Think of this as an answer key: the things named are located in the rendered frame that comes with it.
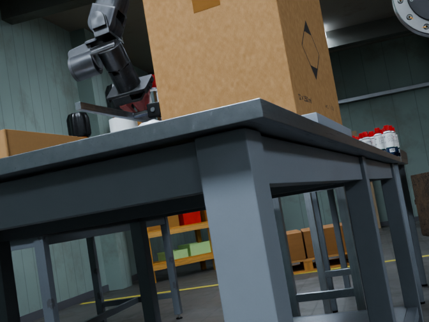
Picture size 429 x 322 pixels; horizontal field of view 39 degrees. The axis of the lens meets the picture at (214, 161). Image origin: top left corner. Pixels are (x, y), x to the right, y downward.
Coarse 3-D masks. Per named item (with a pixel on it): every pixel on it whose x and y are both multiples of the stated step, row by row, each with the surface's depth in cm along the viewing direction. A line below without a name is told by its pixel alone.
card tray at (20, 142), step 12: (0, 132) 75; (12, 132) 76; (24, 132) 78; (36, 132) 80; (0, 144) 75; (12, 144) 75; (24, 144) 78; (36, 144) 80; (48, 144) 82; (0, 156) 75
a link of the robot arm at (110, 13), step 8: (96, 0) 133; (104, 0) 132; (112, 0) 132; (120, 0) 133; (128, 0) 136; (96, 8) 132; (104, 8) 132; (112, 8) 131; (120, 8) 133; (112, 16) 131; (120, 16) 137; (88, 24) 132; (112, 24) 132; (120, 24) 136; (112, 32) 133; (120, 32) 136
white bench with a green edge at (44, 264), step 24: (24, 240) 286; (48, 240) 286; (72, 240) 312; (168, 240) 452; (48, 264) 283; (96, 264) 467; (168, 264) 451; (48, 288) 280; (96, 288) 465; (48, 312) 280
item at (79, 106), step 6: (78, 102) 109; (78, 108) 108; (84, 108) 109; (90, 108) 111; (96, 108) 113; (102, 108) 115; (108, 108) 117; (102, 114) 117; (108, 114) 118; (114, 114) 119; (120, 114) 122; (126, 114) 124; (132, 114) 126; (138, 120) 130; (144, 120) 131
